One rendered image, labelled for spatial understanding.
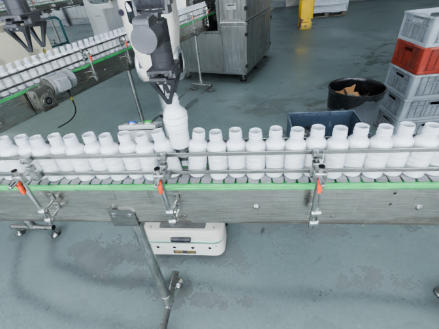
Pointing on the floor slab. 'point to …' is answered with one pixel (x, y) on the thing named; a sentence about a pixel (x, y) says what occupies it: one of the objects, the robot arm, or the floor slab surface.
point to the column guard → (306, 14)
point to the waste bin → (374, 89)
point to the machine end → (231, 38)
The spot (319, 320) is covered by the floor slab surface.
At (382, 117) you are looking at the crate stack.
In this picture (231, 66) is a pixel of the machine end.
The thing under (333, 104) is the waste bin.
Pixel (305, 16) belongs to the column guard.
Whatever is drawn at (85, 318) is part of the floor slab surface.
